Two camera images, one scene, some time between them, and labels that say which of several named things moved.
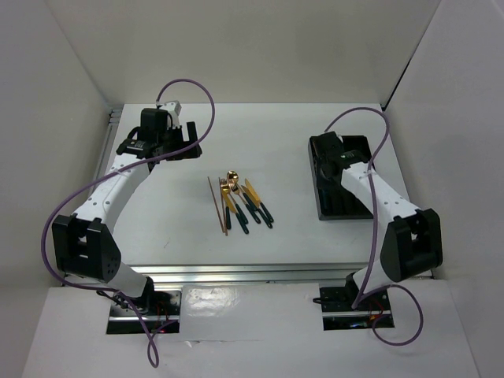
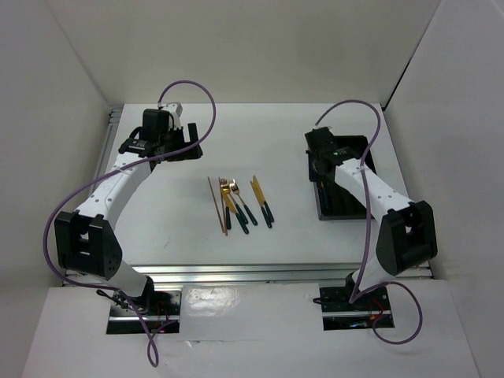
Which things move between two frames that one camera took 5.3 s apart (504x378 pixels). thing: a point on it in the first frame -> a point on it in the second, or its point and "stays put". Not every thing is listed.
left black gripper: (178, 134) stays put
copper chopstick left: (216, 205) stays put
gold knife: (246, 198) -> (264, 211)
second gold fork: (225, 187) stays put
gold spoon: (232, 177) -> (324, 194)
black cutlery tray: (330, 156) stays put
